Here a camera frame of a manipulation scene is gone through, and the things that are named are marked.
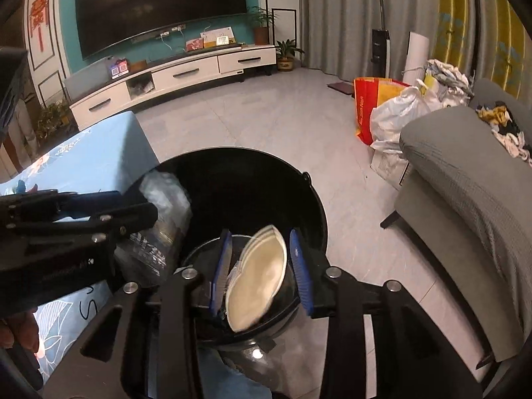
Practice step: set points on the clear plastic wrapper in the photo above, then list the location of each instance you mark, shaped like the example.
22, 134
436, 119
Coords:
166, 208

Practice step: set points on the large black television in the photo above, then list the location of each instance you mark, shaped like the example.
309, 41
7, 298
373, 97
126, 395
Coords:
166, 4

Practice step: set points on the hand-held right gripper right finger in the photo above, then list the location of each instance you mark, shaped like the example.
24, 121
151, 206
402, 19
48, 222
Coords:
301, 274

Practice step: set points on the grey sofa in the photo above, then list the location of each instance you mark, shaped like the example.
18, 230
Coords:
457, 183

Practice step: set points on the white power strip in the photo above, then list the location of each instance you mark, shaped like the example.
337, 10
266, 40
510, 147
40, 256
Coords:
170, 31

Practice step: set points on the frosted glass tank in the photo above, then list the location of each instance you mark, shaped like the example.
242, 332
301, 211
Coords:
85, 81

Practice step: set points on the red knot wall decoration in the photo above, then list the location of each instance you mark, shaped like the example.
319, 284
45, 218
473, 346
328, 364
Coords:
39, 16

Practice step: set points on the white plastic bag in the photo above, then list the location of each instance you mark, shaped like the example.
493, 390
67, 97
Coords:
399, 112

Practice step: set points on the cluster of leafy plants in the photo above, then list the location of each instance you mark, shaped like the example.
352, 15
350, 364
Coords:
52, 118

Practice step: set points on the potted plant in brown pot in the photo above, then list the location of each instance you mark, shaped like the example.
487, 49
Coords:
261, 25

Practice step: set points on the small red box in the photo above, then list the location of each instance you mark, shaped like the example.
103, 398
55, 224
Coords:
194, 44

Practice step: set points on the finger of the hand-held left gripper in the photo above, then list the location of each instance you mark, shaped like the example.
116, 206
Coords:
62, 201
124, 218

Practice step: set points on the blue floral tablecloth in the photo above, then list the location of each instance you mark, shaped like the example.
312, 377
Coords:
104, 145

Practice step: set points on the pile of clothes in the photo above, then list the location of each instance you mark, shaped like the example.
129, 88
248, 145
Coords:
505, 126

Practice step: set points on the grey curtain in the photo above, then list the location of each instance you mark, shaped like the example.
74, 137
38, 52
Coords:
341, 16

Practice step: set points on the potted plant in yellow pot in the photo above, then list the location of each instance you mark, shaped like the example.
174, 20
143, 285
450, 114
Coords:
286, 56

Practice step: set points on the white television cabinet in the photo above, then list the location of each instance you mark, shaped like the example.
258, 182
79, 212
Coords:
187, 72

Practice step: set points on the dark floor mat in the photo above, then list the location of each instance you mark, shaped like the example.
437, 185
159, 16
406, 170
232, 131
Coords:
341, 89

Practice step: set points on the yellow patterned curtain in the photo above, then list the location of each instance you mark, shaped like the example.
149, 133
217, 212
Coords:
498, 29

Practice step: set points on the upright vacuum cleaner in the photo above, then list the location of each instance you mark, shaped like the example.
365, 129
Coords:
380, 45

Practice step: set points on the person's left hand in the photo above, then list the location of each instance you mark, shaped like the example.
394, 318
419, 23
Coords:
18, 332

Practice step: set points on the white upright roll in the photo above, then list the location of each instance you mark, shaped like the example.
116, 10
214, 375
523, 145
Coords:
417, 56

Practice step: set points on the heap of white grey cloth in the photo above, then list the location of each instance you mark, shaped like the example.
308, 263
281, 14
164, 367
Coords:
451, 77

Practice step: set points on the red and yellow shopping bag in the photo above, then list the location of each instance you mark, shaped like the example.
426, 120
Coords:
365, 108

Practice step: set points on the white cardboard box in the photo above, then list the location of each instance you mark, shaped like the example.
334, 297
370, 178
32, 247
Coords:
388, 166

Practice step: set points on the black round trash bin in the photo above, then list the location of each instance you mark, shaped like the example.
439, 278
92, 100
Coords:
241, 183

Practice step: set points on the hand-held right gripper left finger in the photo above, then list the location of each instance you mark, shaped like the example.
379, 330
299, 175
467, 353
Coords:
219, 276

